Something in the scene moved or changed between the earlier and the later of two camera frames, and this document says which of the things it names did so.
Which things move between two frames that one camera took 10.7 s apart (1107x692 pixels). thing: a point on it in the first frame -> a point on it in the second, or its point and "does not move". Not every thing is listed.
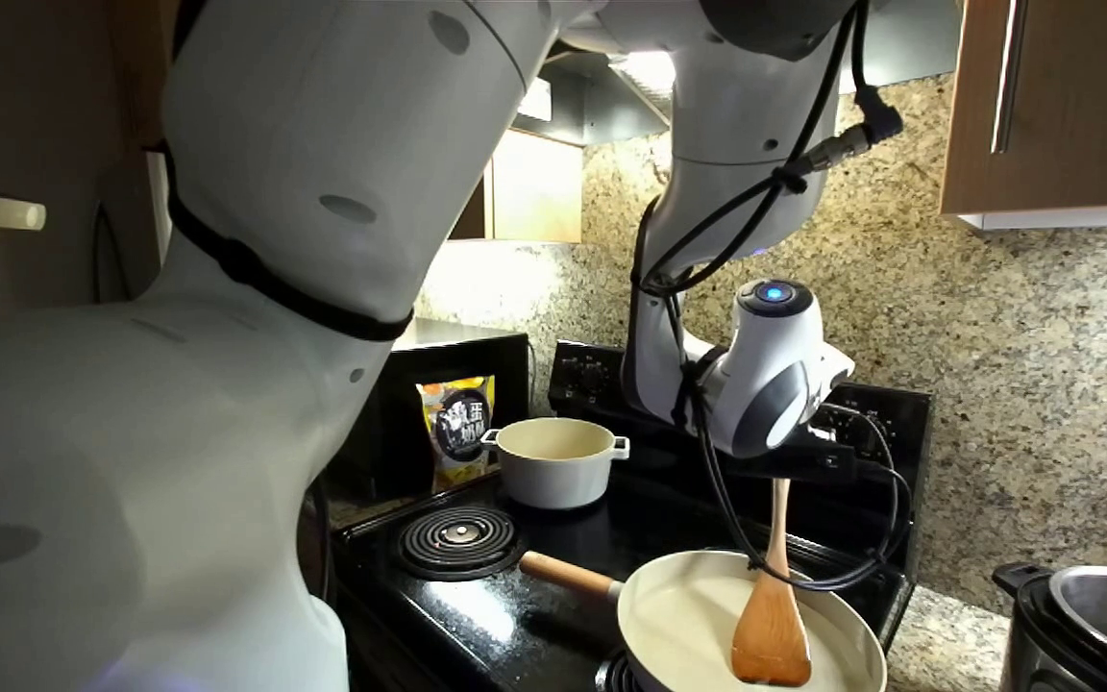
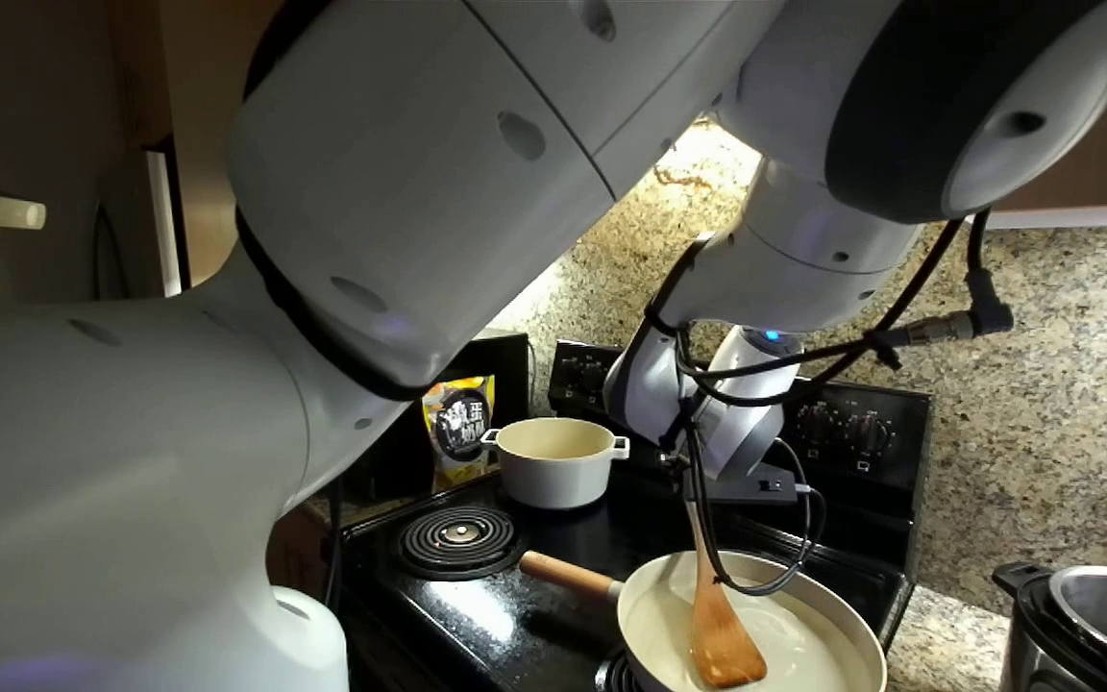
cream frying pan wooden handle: [679, 620] does not move
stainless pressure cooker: [1086, 628] does not move
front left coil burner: [459, 536] does not move
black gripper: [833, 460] -> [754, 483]
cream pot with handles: [553, 463] does not move
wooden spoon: [769, 640] -> [722, 642]
